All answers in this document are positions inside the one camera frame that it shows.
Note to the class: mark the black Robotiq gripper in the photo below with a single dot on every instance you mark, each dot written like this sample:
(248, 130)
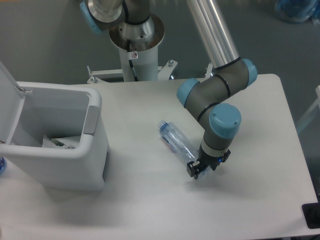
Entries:
(206, 159)

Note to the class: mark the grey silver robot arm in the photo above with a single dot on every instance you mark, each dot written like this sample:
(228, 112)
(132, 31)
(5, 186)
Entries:
(204, 100)

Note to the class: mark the blue plastic wrapped bundle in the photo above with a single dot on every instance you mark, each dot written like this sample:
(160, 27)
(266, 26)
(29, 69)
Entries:
(298, 11)

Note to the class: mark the white trash can lid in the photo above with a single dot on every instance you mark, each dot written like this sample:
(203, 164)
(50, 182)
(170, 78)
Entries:
(12, 99)

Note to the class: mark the white trash can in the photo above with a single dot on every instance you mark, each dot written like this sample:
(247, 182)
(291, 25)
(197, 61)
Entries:
(55, 134)

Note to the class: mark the clear plastic water bottle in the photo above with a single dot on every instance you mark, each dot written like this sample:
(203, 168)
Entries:
(178, 142)

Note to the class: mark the blue bottle at left edge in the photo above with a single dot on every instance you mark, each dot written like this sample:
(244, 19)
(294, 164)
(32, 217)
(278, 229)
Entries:
(3, 165)

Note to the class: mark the white pedestal base frame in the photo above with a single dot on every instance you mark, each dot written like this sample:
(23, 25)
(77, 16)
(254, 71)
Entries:
(135, 73)

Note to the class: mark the white frame at right edge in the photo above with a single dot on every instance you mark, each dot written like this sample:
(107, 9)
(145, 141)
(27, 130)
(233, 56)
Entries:
(310, 114)

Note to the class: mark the black device at table edge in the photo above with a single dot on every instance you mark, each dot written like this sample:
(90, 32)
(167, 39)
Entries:
(311, 212)

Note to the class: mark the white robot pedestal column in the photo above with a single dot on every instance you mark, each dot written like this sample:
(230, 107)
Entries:
(138, 44)

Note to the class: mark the white plastic bag green strip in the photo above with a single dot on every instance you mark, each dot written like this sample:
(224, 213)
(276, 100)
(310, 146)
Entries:
(70, 143)

